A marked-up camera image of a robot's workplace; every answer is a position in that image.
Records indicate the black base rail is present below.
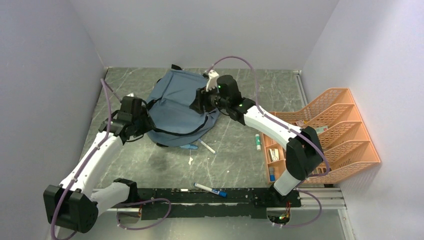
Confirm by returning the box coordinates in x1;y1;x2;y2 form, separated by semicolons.
105;187;302;220

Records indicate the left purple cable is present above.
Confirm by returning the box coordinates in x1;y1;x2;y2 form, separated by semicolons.
49;78;172;240

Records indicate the blue capped marker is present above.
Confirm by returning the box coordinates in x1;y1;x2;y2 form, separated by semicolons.
193;182;227;198

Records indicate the orange plastic file rack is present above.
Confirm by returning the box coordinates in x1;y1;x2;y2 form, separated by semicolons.
274;88;381;184

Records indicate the white glue stick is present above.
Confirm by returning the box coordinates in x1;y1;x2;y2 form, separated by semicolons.
255;134;262;151

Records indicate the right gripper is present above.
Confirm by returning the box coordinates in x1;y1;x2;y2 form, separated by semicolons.
189;82;230;115

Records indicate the aluminium frame rail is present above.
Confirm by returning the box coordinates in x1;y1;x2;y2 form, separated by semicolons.
92;187;347;212

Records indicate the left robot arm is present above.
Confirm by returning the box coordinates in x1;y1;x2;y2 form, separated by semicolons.
43;96;156;233

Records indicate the orange desk organizer tray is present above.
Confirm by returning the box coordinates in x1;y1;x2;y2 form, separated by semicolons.
259;132;286;184

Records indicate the purple cable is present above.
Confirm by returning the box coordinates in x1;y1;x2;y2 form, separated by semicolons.
205;55;331;229
49;78;172;240

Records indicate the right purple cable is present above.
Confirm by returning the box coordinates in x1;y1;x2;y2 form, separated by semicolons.
205;55;331;229

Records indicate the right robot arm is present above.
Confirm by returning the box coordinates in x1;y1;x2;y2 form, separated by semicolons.
190;70;327;207

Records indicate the white marker pen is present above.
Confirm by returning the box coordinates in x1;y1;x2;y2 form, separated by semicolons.
197;138;217;155

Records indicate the blue student backpack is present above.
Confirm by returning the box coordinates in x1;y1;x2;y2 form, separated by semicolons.
146;64;220;147

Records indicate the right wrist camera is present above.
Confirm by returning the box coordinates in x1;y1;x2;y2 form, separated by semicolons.
205;70;220;92

